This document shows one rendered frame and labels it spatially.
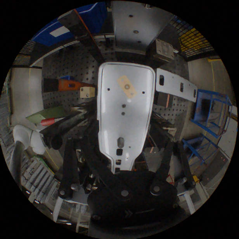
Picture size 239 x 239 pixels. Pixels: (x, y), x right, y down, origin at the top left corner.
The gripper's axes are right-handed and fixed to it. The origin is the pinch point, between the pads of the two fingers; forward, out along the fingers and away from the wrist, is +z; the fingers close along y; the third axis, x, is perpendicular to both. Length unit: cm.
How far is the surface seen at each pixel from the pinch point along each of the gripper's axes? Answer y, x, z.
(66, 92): -48, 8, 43
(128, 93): 1.3, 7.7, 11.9
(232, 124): 778, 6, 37
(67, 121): -14.1, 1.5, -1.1
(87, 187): -16.2, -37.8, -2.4
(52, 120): -21.9, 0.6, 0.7
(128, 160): 5.6, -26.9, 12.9
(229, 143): 790, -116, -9
